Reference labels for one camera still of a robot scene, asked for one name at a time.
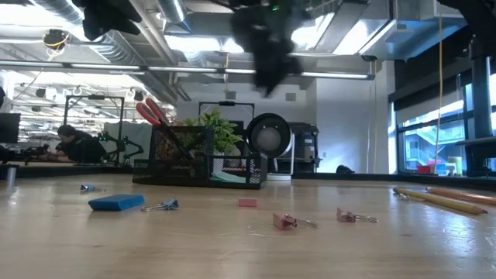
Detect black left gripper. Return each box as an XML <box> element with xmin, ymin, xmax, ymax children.
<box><xmin>71</xmin><ymin>0</ymin><xmax>143</xmax><ymax>42</ymax></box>

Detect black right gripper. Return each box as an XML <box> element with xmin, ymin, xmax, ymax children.
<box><xmin>232</xmin><ymin>5</ymin><xmax>305</xmax><ymax>98</ymax></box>

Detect red-handled scissors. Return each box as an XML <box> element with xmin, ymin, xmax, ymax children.
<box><xmin>135</xmin><ymin>97</ymin><xmax>195</xmax><ymax>162</ymax></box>

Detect teal sticky note pad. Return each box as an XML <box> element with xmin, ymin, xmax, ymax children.
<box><xmin>210</xmin><ymin>170</ymin><xmax>247</xmax><ymax>184</ymax></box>

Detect black mesh desk organizer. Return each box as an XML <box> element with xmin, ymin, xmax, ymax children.
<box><xmin>132</xmin><ymin>125</ymin><xmax>269</xmax><ymax>191</ymax></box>

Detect blue binder clip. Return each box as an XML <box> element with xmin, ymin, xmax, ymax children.
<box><xmin>79</xmin><ymin>183</ymin><xmax>107</xmax><ymax>194</ymax></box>
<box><xmin>139</xmin><ymin>198</ymin><xmax>181</xmax><ymax>213</ymax></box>

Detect blue block eraser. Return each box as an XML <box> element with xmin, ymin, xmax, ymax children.
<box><xmin>88</xmin><ymin>193</ymin><xmax>146</xmax><ymax>212</ymax></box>

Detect yellow pencil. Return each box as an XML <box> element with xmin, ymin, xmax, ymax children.
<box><xmin>392</xmin><ymin>187</ymin><xmax>489</xmax><ymax>216</ymax></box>

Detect green plant in white pot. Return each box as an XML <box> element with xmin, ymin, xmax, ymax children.
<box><xmin>178</xmin><ymin>105</ymin><xmax>245</xmax><ymax>157</ymax></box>

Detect person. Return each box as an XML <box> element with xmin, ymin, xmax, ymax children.
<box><xmin>40</xmin><ymin>124</ymin><xmax>108</xmax><ymax>164</ymax></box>

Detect black computer monitor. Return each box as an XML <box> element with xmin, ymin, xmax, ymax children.
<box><xmin>0</xmin><ymin>112</ymin><xmax>22</xmax><ymax>145</ymax></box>

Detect pink binder clip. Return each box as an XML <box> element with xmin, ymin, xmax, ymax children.
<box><xmin>271</xmin><ymin>212</ymin><xmax>320</xmax><ymax>232</ymax></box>
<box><xmin>336</xmin><ymin>207</ymin><xmax>380</xmax><ymax>225</ymax></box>

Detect black side shelf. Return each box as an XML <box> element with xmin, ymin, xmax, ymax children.
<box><xmin>455</xmin><ymin>136</ymin><xmax>496</xmax><ymax>178</ymax></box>

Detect silver ventilation duct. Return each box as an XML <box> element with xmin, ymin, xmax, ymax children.
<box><xmin>33</xmin><ymin>0</ymin><xmax>191</xmax><ymax>105</ymax></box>

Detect yellow cord reel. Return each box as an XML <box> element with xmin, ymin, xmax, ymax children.
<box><xmin>41</xmin><ymin>28</ymin><xmax>71</xmax><ymax>52</ymax></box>

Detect black camera stand frame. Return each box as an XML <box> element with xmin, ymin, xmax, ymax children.
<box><xmin>198</xmin><ymin>100</ymin><xmax>257</xmax><ymax>129</ymax></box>

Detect background black rig frame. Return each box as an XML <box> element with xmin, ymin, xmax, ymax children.
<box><xmin>61</xmin><ymin>94</ymin><xmax>126</xmax><ymax>167</ymax></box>

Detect silver metal post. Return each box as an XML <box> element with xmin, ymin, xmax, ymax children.
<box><xmin>5</xmin><ymin>165</ymin><xmax>18</xmax><ymax>195</ymax></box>

